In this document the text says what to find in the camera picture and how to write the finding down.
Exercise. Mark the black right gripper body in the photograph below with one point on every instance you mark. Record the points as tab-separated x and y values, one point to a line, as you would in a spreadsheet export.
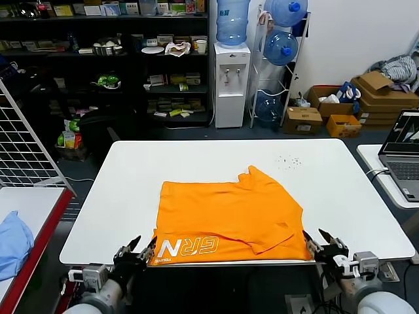
325	255

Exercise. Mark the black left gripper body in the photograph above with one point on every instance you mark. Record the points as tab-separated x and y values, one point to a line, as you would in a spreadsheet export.
127	266

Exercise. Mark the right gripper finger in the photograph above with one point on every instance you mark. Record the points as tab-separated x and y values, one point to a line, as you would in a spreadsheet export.
337	243
313	245

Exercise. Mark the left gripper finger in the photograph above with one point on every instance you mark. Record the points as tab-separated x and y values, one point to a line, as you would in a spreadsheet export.
126	251
146	253

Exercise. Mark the orange t-shirt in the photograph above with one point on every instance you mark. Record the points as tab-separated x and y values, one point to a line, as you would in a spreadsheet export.
229	216

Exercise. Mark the blue and white bag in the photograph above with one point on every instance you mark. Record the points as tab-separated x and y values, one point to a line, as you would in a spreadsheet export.
349	93

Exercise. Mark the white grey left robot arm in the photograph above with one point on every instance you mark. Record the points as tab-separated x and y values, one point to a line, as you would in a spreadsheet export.
108	292

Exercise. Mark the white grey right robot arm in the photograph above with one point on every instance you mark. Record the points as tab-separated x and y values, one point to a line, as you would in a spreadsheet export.
383	304

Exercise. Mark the pile of striped clothes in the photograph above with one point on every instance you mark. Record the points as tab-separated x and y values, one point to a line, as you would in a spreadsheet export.
398	69

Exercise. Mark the white left wrist plug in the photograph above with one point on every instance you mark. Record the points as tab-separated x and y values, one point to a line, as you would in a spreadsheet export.
75	276

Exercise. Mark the grey box with black mark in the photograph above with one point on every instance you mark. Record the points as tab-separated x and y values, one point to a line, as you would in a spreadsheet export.
299	304

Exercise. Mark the scattered dark crumbs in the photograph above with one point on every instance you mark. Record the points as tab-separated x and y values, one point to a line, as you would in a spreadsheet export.
289	161

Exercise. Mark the white side desk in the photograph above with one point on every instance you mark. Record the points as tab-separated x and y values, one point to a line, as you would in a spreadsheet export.
369	157

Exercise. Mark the grey laptop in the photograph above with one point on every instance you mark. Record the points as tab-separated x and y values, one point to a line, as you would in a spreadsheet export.
400	163

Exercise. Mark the red-edged white table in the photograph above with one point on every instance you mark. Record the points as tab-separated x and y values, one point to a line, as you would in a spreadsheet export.
32	202

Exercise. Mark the dark woven basket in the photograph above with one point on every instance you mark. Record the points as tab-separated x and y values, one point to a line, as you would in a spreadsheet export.
72	152

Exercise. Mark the light blue cloth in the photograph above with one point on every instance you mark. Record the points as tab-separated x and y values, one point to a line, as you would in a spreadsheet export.
13	242

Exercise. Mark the yellow cardboard box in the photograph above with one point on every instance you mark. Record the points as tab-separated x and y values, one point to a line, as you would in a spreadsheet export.
343	127

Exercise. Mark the closed brown cardboard box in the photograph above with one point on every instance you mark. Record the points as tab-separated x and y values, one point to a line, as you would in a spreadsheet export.
302	119

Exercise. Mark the green and orange snack bags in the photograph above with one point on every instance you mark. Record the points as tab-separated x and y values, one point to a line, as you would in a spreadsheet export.
70	135

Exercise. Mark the black office chair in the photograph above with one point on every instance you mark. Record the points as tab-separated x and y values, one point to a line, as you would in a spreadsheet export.
104	124

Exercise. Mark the open brown cardboard box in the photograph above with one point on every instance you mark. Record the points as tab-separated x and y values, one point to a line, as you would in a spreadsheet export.
327	108

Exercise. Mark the flat white packet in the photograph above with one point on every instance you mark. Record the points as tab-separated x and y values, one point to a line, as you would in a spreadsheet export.
159	114

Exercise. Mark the lime green packet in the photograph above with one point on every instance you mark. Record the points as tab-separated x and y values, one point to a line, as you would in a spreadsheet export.
175	113

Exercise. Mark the small clear plastic bag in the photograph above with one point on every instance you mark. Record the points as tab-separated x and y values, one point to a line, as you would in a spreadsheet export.
302	102

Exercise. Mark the blue water cooler bottle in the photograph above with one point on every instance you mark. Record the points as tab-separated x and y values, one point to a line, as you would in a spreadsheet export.
232	23
268	106
280	48
285	11

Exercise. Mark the stack of flat cardboard boxes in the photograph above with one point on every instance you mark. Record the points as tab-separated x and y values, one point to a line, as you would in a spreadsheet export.
385	101

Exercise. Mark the black shelving unit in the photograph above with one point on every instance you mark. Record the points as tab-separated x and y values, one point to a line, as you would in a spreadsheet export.
137	98

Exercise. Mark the white water dispenser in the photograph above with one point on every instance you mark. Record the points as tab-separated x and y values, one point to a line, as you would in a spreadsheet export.
230	98

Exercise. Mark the green and white pouch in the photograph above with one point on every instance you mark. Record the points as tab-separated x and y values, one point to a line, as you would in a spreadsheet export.
184	87

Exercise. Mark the bowl of green apples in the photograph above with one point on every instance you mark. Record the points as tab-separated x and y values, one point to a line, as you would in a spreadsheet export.
108	80

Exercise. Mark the white and red medicine box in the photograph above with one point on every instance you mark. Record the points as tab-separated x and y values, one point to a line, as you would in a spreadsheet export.
157	80

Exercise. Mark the yellow-green medicine box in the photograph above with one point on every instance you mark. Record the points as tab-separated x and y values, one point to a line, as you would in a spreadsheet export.
178	78

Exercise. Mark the white and green medicine box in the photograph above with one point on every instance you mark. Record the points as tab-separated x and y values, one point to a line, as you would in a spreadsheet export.
193	78

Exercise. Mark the white plate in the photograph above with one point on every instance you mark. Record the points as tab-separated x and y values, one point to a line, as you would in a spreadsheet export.
152	49

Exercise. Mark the metal bowl of white buns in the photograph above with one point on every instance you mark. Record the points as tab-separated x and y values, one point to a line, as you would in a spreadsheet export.
106	48

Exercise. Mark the flat white box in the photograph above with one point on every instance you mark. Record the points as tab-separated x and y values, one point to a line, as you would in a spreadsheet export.
85	50

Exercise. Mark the clear plastic bag with food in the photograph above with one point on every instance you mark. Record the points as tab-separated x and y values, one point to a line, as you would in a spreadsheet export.
176	49

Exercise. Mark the white paper cup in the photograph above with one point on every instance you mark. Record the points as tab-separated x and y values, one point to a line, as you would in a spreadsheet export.
201	46

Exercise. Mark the teal glass bottle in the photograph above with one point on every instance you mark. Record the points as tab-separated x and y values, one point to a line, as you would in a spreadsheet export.
74	42

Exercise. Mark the pale pink rag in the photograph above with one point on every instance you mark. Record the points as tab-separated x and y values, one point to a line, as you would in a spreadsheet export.
265	21

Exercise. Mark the plain white carton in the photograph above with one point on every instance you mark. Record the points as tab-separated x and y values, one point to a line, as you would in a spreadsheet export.
92	10

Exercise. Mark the blue and white carton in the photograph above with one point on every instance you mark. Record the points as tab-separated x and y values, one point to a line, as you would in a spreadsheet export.
109	8

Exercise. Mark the pale blue tub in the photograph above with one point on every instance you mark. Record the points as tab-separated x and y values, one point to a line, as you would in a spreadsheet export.
149	7

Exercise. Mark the green carton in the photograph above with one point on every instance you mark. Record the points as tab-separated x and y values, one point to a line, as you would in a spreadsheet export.
176	7

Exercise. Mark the yellow and white carton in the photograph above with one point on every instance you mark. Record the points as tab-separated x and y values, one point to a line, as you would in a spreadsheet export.
63	9

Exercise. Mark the red-label cola bottle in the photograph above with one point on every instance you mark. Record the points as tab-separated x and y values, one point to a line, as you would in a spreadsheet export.
42	8

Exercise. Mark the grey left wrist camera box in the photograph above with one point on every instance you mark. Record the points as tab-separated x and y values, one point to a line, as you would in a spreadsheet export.
93	275

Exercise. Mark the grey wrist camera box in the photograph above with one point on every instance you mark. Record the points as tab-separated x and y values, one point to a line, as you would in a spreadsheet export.
366	263
93	275

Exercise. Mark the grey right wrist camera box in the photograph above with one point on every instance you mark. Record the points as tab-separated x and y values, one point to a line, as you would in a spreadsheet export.
366	263

